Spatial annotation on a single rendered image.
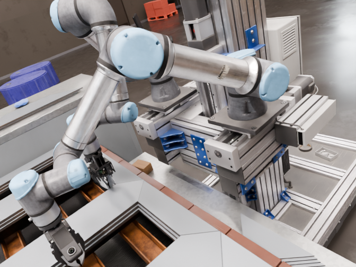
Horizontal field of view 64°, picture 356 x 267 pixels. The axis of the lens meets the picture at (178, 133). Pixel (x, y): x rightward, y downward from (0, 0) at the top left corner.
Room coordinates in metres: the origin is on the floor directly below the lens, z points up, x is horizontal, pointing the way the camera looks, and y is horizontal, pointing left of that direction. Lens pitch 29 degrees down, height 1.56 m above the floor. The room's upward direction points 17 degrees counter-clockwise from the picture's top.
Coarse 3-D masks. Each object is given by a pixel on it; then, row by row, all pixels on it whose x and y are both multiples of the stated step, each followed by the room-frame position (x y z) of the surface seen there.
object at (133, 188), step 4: (120, 184) 1.01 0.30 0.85; (124, 184) 1.00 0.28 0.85; (128, 184) 0.99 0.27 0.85; (132, 184) 0.98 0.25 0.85; (136, 184) 0.98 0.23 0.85; (124, 188) 0.98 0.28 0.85; (128, 188) 0.97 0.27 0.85; (132, 188) 0.96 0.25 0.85; (136, 188) 0.95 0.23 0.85; (140, 188) 0.94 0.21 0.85; (128, 192) 0.94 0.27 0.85; (132, 192) 0.93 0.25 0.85; (136, 192) 0.92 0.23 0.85; (132, 196) 0.91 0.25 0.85; (136, 196) 0.90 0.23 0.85
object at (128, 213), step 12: (36, 168) 1.42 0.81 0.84; (0, 192) 1.30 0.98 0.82; (12, 216) 1.04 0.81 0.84; (24, 216) 1.05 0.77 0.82; (120, 216) 0.83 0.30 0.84; (132, 216) 0.84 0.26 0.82; (0, 228) 1.00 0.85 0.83; (108, 228) 0.79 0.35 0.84; (168, 228) 0.70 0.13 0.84; (96, 240) 0.76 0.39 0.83; (60, 264) 0.69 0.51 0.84
